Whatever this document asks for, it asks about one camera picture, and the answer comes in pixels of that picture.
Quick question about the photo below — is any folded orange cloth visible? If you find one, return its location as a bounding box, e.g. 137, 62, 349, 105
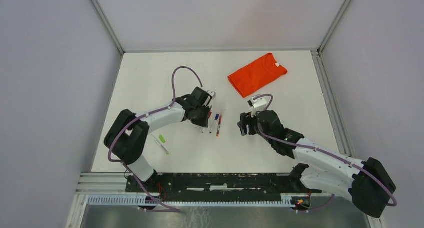
228, 53, 288, 98

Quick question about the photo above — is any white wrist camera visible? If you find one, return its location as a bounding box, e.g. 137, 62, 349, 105
248, 95, 269, 117
207, 90, 216, 100

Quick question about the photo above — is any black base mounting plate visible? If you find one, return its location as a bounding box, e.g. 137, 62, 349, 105
125, 173, 321, 202

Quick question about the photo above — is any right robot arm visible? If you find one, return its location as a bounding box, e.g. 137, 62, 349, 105
237, 110, 397, 218

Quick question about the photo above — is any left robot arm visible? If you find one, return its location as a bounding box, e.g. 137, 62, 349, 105
103, 87, 216, 192

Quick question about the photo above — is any thin blue-tip pen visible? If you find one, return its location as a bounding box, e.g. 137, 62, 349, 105
209, 119, 218, 133

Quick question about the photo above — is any green pen cap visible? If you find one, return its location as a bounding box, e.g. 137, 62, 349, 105
159, 134, 166, 143

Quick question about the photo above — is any thin green-tip pen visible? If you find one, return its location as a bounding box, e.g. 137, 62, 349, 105
153, 136, 169, 155

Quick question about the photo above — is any red orange pen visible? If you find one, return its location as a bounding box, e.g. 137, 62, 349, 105
216, 110, 224, 137

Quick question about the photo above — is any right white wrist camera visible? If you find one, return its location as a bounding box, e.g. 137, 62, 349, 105
248, 95, 269, 117

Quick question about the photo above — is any white slotted cable duct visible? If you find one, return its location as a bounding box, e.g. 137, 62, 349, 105
86, 194, 297, 208

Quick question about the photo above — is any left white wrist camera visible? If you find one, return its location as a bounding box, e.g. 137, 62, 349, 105
207, 90, 216, 100

